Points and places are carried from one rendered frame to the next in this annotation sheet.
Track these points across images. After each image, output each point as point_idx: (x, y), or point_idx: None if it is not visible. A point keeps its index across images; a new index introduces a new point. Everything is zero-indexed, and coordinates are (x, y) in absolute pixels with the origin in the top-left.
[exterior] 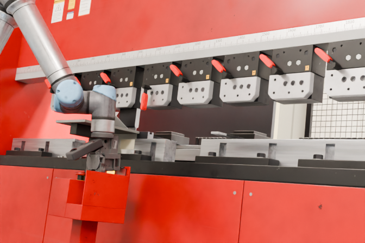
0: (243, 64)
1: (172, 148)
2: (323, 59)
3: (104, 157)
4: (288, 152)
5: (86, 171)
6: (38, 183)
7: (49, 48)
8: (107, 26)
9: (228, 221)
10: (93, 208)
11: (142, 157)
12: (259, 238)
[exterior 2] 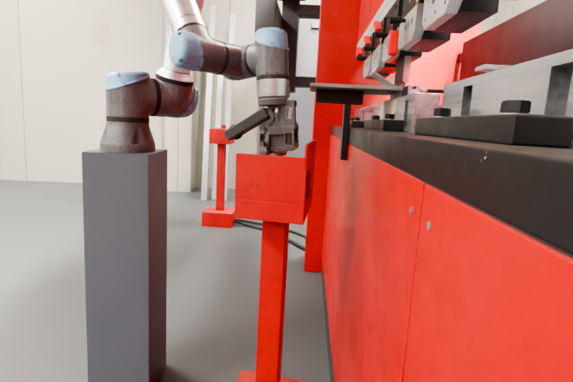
0: None
1: (431, 107)
2: None
3: (268, 132)
4: None
5: (236, 154)
6: (337, 153)
7: None
8: None
9: (401, 273)
10: (251, 203)
11: (384, 123)
12: (431, 364)
